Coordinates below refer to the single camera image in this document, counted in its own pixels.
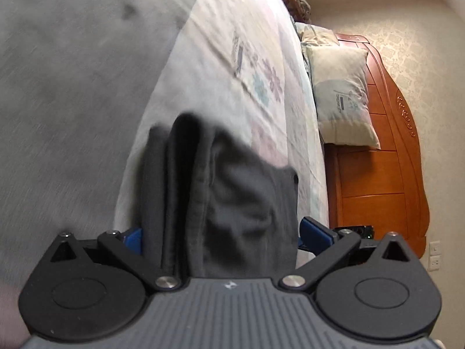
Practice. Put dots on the patchwork bed sheet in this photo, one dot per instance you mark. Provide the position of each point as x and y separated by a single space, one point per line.
90 98

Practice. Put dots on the printed cream pillow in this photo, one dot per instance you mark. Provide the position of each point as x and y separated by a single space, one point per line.
341 98

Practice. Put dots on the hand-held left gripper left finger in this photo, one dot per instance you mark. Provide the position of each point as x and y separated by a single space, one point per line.
133 239

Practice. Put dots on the plain cream pillow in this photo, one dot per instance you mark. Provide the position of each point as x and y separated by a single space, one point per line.
318 34

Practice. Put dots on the dark grey pants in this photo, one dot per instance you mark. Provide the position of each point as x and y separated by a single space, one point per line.
225 207

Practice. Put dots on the white wall socket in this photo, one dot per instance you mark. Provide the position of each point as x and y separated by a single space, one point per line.
434 262
435 248

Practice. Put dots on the wooden headboard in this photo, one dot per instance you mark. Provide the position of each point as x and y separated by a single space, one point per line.
385 152

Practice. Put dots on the small black device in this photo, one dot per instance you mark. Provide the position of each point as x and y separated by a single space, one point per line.
359 231

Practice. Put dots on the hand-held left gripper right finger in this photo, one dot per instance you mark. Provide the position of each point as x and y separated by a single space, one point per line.
316 234

